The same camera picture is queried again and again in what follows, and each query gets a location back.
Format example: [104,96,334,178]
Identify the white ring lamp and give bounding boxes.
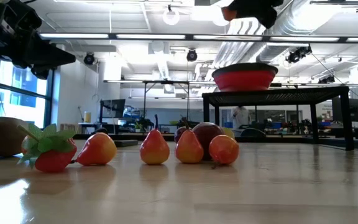
[162,6,181,26]

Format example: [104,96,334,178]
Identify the knife with black handle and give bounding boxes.
[113,139,139,148]

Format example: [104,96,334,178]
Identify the person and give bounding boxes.
[231,105,251,129]

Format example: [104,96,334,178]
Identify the orange toy fruit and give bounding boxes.
[221,6,237,22]

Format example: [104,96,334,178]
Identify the silver ventilation duct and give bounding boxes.
[256,0,358,63]

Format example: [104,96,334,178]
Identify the dark red toy pomegranate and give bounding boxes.
[173,126,188,144]
[192,121,226,162]

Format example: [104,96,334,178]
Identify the red collapsible bowl grey rim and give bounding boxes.
[211,62,279,93]

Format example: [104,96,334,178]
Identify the window with dark frame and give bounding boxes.
[0,57,57,129]

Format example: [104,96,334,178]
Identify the black aluminium table frame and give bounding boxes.
[72,133,358,152]

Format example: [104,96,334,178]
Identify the red toy strawberry green leaves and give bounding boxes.
[16,123,78,174]

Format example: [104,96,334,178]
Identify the black perforated metal stand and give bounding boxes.
[201,86,356,151]

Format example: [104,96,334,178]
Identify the dark computer monitor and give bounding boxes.
[331,96,358,123]
[99,98,126,119]

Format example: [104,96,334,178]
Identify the dark rounded chair back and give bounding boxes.
[240,127,267,138]

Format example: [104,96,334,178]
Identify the long ceiling light bar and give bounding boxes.
[39,32,358,44]

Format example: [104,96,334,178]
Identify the yellow toy lemon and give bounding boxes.
[221,126,236,140]

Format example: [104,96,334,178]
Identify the dark green room plant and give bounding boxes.
[134,117,155,132]

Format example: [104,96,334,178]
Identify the black metal rig frame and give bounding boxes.
[104,79,203,121]

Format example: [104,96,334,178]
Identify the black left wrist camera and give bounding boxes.
[12,6,43,32]

